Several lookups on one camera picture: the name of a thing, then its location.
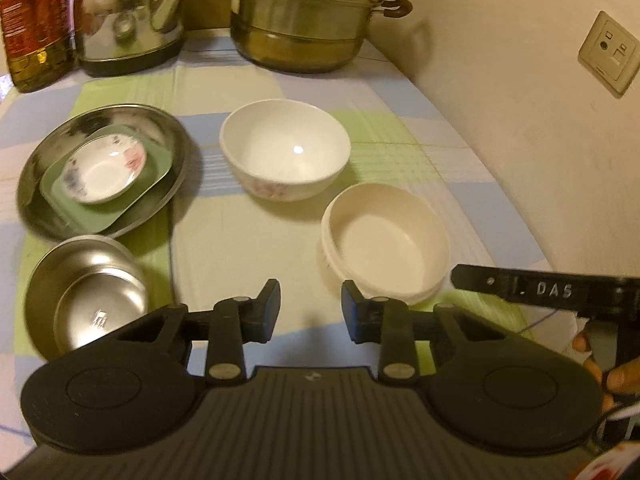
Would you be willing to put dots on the person's right hand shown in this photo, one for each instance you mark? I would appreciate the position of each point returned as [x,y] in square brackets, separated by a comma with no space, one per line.
[623,380]

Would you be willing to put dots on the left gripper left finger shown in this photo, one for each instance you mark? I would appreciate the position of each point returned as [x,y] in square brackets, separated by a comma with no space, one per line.
[234,322]

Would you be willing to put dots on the small steel pot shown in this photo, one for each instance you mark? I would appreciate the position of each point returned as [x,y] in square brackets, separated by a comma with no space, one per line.
[81,290]

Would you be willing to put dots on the large steel dish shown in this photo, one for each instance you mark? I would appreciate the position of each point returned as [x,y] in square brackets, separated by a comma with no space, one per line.
[162,128]

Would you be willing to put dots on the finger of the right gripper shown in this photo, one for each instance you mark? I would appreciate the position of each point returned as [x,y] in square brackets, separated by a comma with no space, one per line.
[484,279]

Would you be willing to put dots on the wall socket plate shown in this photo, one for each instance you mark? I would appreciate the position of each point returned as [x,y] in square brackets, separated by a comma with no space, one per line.
[611,53]

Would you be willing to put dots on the small floral saucer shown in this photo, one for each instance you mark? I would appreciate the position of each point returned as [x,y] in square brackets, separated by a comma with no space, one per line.
[103,168]

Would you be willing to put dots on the cooking oil bottle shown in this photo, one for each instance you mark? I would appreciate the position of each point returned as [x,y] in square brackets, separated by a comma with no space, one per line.
[37,40]

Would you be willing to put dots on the green square plate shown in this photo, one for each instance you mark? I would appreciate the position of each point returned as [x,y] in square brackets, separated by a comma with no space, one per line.
[92,219]

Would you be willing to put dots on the white floral bowl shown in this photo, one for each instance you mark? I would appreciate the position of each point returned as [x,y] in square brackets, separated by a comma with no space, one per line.
[284,150]

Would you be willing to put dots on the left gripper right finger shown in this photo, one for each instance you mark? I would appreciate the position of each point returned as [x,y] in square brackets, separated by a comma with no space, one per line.
[386,322]

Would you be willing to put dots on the stainless steel kettle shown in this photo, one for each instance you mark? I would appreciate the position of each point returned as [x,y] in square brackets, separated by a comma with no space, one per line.
[120,37]

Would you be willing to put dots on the cream plastic bowl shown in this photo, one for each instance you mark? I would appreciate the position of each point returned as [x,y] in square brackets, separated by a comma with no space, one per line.
[387,240]

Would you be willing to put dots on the checked tablecloth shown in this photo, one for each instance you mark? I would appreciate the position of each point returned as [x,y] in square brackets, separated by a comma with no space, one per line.
[214,240]

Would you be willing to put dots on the stacked steel steamer pot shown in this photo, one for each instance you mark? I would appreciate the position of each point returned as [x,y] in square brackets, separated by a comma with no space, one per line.
[306,36]

